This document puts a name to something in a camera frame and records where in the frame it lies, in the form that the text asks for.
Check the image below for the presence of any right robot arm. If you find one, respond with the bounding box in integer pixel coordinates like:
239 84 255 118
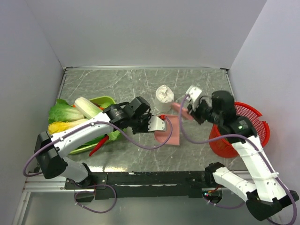
183 86 299 225

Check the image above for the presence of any red mesh basket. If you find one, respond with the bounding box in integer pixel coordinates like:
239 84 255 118
209 102 270 158

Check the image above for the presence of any green vegetable tray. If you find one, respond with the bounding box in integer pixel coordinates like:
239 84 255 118
69 96 121 155

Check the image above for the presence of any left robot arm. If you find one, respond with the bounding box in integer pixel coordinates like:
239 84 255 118
34 97 151 188

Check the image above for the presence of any white paper roll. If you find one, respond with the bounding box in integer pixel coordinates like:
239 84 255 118
154 85 174 113

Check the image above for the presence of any pink dustpan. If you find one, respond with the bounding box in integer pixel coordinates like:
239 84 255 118
154 115 180 146

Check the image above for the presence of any green lettuce leaf toy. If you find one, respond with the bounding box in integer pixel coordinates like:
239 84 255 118
48 99 85 124

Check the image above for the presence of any pink hand brush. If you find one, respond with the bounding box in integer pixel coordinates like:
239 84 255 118
171 102 194 120

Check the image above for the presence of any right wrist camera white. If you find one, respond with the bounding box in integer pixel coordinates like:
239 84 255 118
186 85 203 105

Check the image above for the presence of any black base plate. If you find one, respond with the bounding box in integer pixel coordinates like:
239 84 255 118
65 171 218 200

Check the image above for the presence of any napa cabbage toy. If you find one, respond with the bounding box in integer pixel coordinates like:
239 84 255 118
74 97 102 119

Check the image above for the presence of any round green cabbage toy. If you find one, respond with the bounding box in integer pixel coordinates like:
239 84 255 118
100 102 113 109

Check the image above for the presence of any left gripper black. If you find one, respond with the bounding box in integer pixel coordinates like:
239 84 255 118
130 112 155 135

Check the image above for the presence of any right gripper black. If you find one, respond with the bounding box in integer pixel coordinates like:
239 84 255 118
186 97 221 124

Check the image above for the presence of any yellow corn husk toy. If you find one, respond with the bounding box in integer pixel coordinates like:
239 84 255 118
47 119 88 135

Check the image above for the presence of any aluminium rail frame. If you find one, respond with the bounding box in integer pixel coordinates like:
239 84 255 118
22 170 256 193

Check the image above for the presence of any red chili pepper toy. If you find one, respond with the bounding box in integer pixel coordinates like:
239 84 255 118
89 135 109 157

